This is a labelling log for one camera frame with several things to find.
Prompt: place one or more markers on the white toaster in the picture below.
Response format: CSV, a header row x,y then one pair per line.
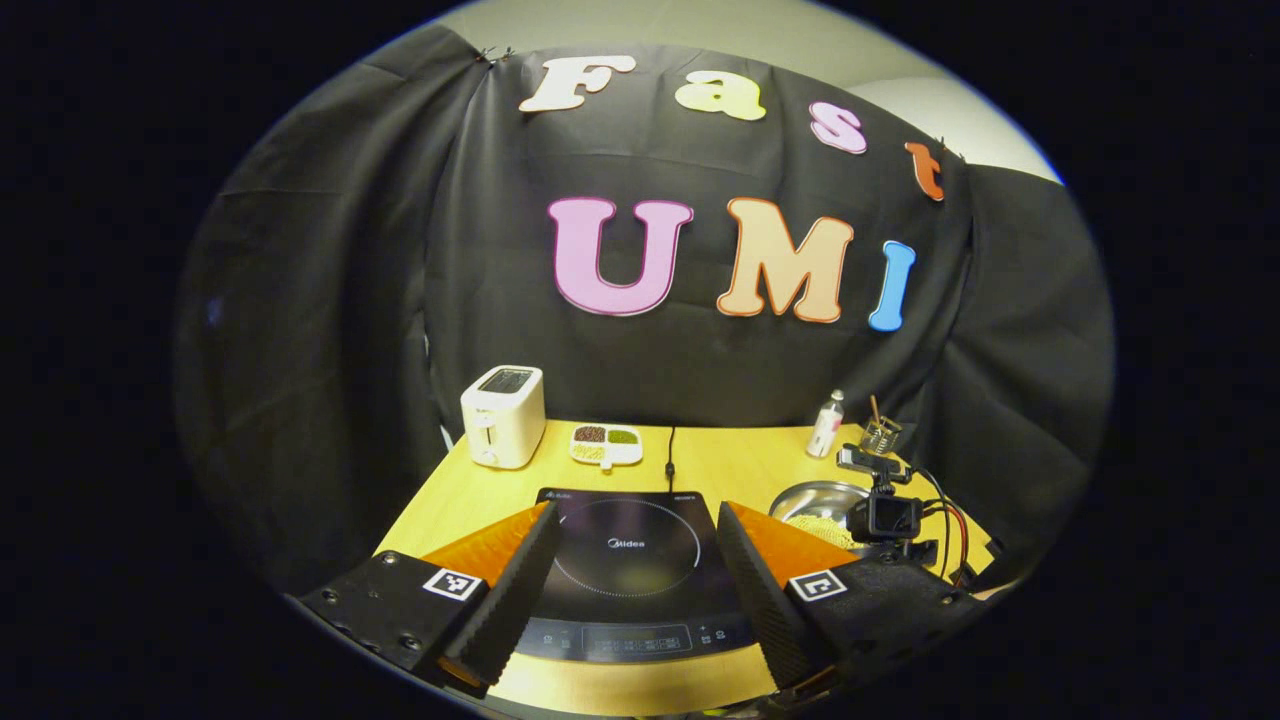
x,y
505,420

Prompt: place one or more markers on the white divided dish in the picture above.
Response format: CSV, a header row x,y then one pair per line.
x,y
625,455

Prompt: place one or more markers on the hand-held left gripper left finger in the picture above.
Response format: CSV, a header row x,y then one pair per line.
x,y
510,600

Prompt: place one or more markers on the black induction cooktop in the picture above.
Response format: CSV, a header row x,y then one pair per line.
x,y
630,520

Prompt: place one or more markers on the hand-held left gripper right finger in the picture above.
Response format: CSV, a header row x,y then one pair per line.
x,y
760,590

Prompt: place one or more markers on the pile of yellow beans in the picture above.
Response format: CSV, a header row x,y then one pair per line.
x,y
825,528

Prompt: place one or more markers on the black backdrop cloth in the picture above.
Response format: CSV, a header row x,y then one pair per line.
x,y
350,300

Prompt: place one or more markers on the glass cup with stick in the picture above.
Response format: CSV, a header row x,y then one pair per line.
x,y
880,437

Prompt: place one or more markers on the small clear bottle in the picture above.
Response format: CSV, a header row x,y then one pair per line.
x,y
825,430

